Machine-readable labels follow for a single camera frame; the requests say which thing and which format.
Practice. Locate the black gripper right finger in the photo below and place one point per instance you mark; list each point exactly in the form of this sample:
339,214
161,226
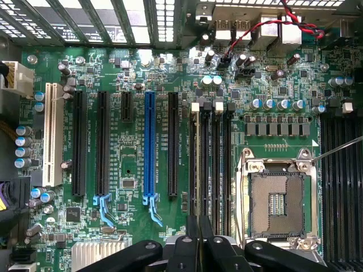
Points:
221,255

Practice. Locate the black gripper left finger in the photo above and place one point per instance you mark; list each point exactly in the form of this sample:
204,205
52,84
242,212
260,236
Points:
184,255

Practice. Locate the black RAM slot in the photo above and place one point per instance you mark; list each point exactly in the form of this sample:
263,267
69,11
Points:
326,198
230,170
349,198
207,170
338,198
359,198
218,170
192,170

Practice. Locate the thin metal locking lever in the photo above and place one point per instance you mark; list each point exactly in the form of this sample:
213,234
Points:
240,192
340,149

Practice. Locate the CPU socket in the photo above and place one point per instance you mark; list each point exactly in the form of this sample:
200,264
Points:
278,198

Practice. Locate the silver finned heat sink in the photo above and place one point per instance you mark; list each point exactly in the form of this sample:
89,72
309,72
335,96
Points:
85,255

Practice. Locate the long black expansion slot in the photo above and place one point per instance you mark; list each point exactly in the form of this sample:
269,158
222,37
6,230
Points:
173,141
79,141
102,141

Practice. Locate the blue expansion slot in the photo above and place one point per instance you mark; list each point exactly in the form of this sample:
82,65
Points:
149,141

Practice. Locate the green motherboard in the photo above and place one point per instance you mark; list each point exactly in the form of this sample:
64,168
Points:
116,141

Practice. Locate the short black expansion slot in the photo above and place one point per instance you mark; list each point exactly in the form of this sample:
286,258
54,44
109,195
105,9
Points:
127,107

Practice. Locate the white expansion slot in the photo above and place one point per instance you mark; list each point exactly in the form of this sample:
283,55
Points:
52,136

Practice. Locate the open PC case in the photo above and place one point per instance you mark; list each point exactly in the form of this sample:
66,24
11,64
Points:
187,28

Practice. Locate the white power connector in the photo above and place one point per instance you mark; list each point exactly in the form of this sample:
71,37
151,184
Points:
20,79

